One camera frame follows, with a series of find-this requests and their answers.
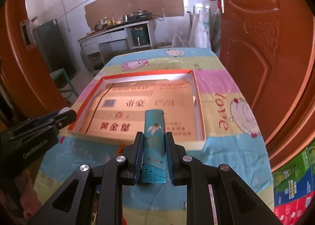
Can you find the silver door handle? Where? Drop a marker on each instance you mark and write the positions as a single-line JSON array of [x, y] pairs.
[[221, 6]]

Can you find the orange rimmed cardboard tray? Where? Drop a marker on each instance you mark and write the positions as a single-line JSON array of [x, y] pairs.
[[113, 111]]

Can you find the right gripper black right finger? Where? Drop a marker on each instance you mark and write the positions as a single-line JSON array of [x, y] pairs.
[[215, 195]]

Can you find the green beer carton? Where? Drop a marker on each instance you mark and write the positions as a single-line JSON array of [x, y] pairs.
[[295, 179]]

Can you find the grey kitchen counter cabinet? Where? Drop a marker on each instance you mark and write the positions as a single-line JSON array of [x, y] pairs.
[[98, 48]]

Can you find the green metal table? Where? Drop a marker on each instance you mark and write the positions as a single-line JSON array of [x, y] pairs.
[[64, 84]]

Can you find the wall cardboard sheets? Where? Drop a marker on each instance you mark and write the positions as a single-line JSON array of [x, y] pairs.
[[100, 9]]

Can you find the red carton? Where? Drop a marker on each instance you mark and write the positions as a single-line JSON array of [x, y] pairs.
[[291, 212]]

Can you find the white plastic sacks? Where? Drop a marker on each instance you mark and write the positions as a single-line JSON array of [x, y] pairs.
[[205, 32]]

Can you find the cartoon sheep tablecloth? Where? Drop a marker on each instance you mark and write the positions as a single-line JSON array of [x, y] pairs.
[[232, 137]]

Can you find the black gas stove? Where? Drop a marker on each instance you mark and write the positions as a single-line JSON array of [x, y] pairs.
[[139, 16]]

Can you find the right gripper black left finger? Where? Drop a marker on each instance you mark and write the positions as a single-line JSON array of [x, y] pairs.
[[73, 202]]

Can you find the teal lighter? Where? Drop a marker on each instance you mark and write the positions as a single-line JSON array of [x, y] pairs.
[[154, 155]]

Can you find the dark green refrigerator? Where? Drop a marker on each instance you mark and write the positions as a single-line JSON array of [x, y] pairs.
[[52, 47]]

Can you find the brown wooden door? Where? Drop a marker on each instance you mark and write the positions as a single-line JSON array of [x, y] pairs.
[[267, 46]]

